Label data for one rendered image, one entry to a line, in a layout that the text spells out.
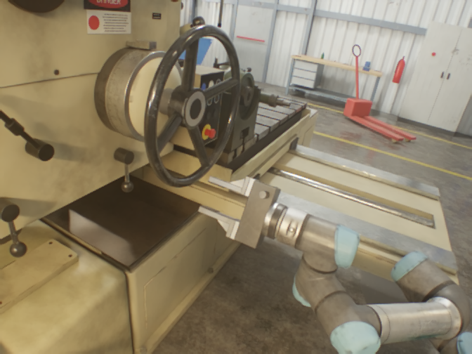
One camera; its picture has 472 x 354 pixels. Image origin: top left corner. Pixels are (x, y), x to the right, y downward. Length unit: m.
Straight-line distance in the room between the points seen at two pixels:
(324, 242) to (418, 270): 0.41
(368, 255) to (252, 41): 7.64
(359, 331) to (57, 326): 0.89
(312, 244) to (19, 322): 0.93
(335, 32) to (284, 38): 1.26
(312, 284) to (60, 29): 0.70
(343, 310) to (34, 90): 0.71
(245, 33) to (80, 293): 8.04
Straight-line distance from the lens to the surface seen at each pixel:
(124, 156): 0.86
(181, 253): 1.55
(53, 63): 0.71
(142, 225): 1.44
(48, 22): 0.70
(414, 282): 0.94
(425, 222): 1.86
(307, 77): 7.34
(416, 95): 7.46
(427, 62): 7.41
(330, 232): 0.60
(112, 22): 0.80
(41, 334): 1.14
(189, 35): 0.63
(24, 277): 1.29
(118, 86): 0.73
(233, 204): 1.49
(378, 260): 1.43
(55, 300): 1.22
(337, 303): 0.62
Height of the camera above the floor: 1.49
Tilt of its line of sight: 28 degrees down
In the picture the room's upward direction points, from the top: 9 degrees clockwise
